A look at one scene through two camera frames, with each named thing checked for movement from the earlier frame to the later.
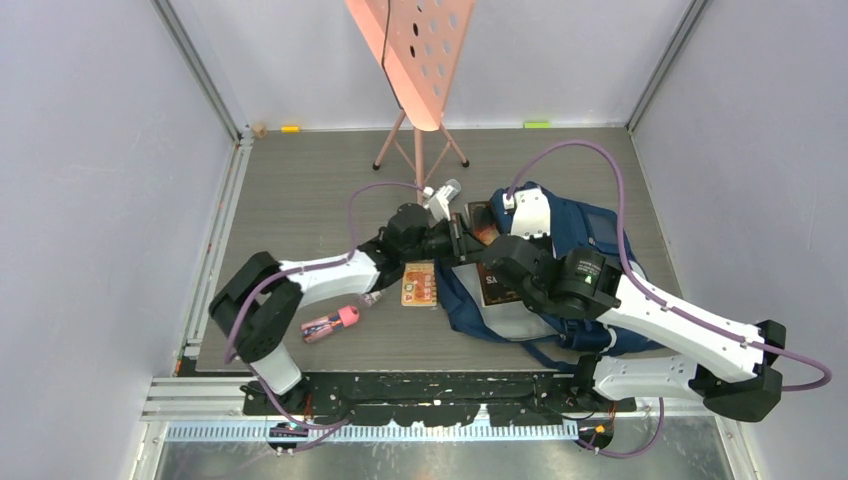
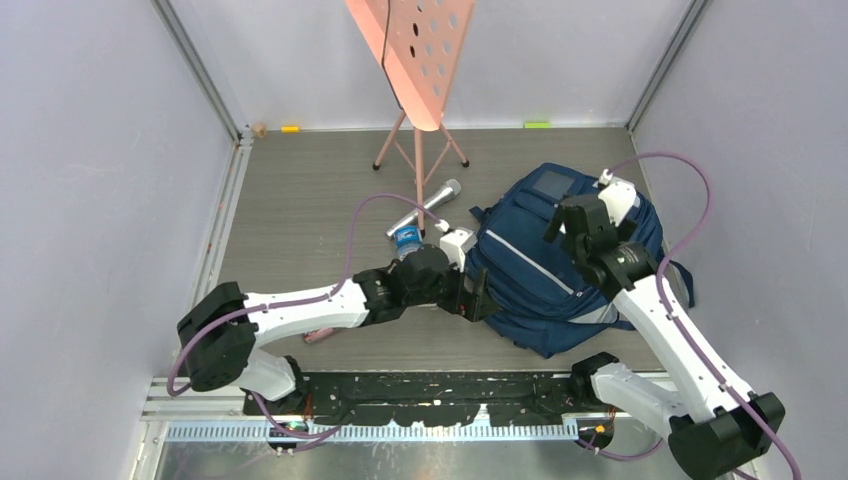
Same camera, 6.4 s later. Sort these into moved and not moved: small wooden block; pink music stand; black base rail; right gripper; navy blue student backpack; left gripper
Moved: right gripper; navy blue student backpack; left gripper
Not moved: black base rail; pink music stand; small wooden block
